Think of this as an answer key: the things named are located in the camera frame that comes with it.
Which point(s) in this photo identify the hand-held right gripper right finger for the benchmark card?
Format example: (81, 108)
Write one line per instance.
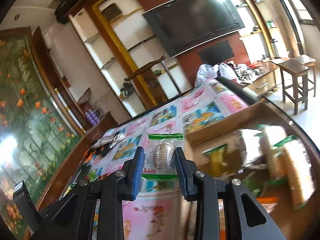
(181, 177)

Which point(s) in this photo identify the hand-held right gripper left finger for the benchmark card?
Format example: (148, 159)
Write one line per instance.
(138, 177)

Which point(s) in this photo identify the clear green-edged candy packet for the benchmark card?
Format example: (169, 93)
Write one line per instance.
(162, 155)

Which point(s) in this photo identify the brown cardboard box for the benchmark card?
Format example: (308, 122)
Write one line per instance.
(225, 127)

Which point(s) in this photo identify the patterned orange black scarf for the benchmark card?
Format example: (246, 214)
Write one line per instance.
(110, 138)

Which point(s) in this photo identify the black smartphone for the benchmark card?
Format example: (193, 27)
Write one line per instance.
(81, 173)

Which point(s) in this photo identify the wooden side cabinet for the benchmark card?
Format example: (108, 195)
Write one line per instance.
(107, 123)

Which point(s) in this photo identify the dark bag on shelf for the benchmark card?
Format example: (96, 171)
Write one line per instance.
(127, 90)

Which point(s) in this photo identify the pile of mixed snack packets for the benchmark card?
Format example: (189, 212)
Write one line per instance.
(282, 160)

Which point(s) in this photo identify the wooden chair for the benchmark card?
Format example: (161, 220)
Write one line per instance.
(146, 68)

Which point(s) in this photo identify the white and dark plastic bag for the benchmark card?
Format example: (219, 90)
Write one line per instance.
(228, 71)

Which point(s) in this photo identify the low wooden television cabinet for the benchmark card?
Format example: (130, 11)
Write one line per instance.
(265, 80)

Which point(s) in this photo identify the black flat television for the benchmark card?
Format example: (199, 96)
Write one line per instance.
(195, 22)

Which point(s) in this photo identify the wooden stool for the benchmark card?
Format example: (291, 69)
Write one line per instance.
(295, 67)

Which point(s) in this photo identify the steel kettle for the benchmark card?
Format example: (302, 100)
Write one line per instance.
(273, 47)

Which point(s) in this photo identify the brown box on shelf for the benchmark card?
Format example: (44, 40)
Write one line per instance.
(112, 11)

